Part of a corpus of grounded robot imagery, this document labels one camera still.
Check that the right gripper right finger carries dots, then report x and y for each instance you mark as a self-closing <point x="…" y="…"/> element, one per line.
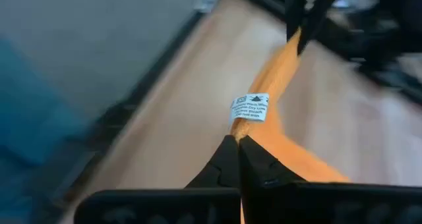
<point x="296" y="204"/>

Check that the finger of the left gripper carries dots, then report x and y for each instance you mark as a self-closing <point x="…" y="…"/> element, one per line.
<point x="316" y="13"/>
<point x="295" y="10"/>

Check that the orange microfiber towel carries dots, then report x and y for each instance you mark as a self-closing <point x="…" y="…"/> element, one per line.
<point x="273" y="79"/>

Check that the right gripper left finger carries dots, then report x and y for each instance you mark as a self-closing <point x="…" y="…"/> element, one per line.
<point x="211" y="204"/>

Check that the blurry blue object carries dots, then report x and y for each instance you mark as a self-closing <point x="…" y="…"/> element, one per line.
<point x="26" y="118"/>

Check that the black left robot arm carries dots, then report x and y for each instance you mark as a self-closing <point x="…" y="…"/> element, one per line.
<point x="379" y="29"/>

